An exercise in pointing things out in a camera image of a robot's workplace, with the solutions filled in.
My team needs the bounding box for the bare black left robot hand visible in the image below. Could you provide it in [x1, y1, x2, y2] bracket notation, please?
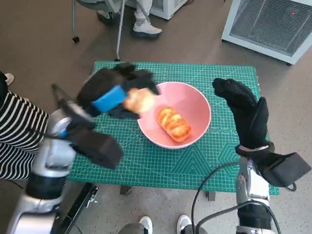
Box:
[77, 62, 161, 120]

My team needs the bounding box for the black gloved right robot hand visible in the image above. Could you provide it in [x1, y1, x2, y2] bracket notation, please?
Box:
[212, 78, 270, 149]

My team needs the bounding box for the round toy bread bun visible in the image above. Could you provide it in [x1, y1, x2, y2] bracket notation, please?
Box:
[123, 87, 156, 113]

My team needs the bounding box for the pink bowl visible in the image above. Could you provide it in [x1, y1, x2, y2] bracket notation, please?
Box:
[136, 81, 212, 149]

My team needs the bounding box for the long twisted toy bread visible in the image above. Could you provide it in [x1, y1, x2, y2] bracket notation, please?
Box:
[156, 106, 192, 143]

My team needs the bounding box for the grey chair with metal legs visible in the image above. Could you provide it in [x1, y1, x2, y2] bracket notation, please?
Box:
[72, 0, 127, 61]

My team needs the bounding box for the person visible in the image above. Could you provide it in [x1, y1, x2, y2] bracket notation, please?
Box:
[97, 0, 163, 39]
[0, 70, 53, 181]

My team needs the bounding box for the green cutting mat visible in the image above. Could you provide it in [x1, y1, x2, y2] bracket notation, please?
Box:
[67, 60, 280, 195]

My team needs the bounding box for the white appliance with mesh grille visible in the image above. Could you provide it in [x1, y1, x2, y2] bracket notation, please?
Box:
[221, 0, 312, 66]

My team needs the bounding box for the white cabinet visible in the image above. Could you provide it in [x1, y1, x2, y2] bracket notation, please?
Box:
[150, 0, 193, 20]

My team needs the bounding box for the black metal stand bar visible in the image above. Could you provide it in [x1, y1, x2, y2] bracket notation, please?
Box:
[62, 182, 98, 234]

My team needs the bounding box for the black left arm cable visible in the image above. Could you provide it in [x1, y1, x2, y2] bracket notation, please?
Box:
[50, 83, 81, 115]

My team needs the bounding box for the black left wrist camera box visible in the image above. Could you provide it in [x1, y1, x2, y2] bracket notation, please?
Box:
[65, 121, 124, 170]

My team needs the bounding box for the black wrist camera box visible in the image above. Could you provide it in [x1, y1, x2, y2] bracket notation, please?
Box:
[255, 152, 312, 188]
[65, 121, 124, 170]

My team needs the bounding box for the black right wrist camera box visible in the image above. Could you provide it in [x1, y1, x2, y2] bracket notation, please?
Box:
[255, 152, 312, 188]

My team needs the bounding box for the thick black cable loop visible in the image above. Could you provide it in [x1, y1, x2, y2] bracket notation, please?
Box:
[196, 203, 282, 234]

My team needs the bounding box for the thin black cable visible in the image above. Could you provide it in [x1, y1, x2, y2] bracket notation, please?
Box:
[191, 162, 241, 234]

